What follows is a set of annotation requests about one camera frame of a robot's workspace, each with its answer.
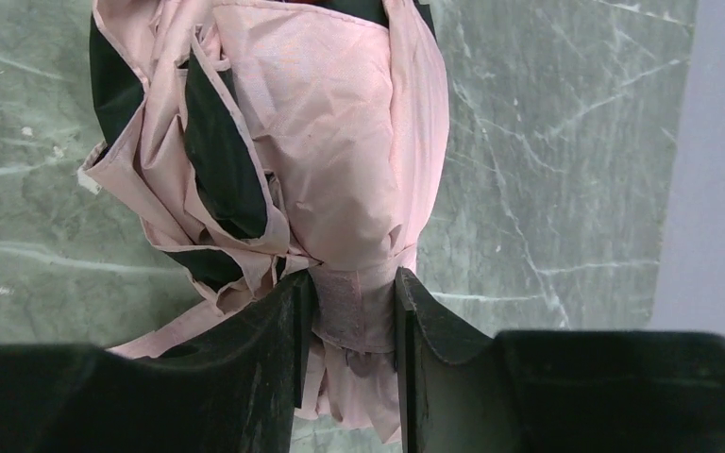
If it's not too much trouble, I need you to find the pink folding umbrella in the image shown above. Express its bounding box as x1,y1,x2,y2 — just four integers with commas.
80,1,449,444

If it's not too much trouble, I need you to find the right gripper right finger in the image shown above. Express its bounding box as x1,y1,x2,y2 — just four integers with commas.
395,268,725,453

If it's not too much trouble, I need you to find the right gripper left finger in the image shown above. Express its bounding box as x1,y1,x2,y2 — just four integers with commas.
0,271,312,452

